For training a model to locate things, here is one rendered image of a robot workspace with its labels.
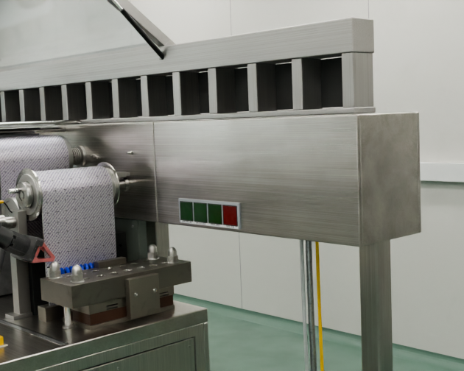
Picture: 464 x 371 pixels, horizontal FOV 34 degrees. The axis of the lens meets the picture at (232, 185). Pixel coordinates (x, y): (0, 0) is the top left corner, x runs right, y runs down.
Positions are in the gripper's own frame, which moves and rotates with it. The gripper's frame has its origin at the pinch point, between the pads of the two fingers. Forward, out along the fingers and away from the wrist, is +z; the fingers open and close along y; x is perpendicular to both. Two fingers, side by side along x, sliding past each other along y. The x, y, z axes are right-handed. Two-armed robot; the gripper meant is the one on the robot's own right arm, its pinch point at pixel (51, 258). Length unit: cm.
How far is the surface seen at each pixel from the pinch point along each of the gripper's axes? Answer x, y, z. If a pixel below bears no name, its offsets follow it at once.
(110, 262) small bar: 4.7, 6.4, 14.7
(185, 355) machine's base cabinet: -13.0, 25.8, 36.3
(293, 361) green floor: 8, -105, 239
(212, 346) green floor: 3, -165, 230
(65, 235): 7.5, 0.3, 1.5
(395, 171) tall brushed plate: 42, 84, 28
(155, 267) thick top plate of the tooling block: 7.0, 18.7, 21.4
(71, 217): 12.6, 0.3, 1.0
